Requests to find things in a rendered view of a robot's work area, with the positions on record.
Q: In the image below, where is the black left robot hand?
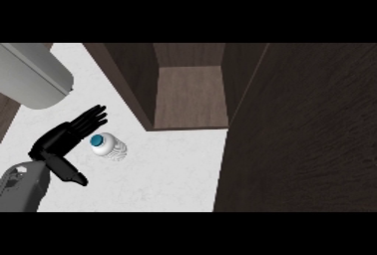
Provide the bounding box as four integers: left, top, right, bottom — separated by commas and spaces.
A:
26, 104, 109, 187

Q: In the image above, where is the clear blue-capped water bottle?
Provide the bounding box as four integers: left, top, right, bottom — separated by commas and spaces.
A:
88, 131, 130, 162

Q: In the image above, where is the dark wooden cabinet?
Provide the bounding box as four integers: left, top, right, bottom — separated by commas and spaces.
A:
82, 43, 270, 131

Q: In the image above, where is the dark wooden cabinet door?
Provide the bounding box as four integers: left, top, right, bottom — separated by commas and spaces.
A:
211, 43, 377, 213

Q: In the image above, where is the pale grey rounded appliance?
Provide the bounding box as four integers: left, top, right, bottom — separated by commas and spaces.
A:
0, 43, 76, 111

